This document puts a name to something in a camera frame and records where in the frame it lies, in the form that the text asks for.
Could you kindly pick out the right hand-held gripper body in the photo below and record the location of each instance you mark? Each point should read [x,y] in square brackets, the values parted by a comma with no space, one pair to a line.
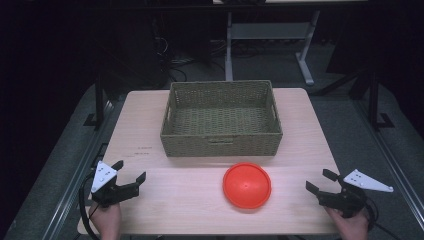
[350,193]

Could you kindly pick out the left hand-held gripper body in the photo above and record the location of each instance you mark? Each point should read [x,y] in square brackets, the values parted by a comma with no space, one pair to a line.
[108,186]

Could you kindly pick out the orange plastic bowl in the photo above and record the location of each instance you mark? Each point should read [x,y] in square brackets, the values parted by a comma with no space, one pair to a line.
[247,185]

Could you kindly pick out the green woven basket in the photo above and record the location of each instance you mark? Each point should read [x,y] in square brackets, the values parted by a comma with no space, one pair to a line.
[221,123]

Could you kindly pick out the person's right hand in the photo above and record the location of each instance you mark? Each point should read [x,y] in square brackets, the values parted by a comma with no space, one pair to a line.
[348,226]

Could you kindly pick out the person's left hand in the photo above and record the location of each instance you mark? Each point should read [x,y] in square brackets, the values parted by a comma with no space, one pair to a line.
[106,220]

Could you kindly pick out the black metal stand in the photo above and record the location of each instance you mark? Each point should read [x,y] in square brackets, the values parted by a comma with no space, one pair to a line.
[98,100]
[375,100]

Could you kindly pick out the grey metal desk frame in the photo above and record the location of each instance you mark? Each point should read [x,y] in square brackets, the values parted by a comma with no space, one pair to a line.
[266,43]

